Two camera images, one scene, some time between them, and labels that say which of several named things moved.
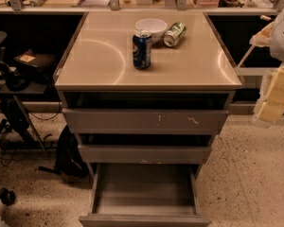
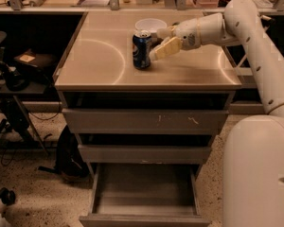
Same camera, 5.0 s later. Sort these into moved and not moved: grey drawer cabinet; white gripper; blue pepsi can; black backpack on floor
Moved: white gripper
Not moved: grey drawer cabinet; blue pepsi can; black backpack on floor
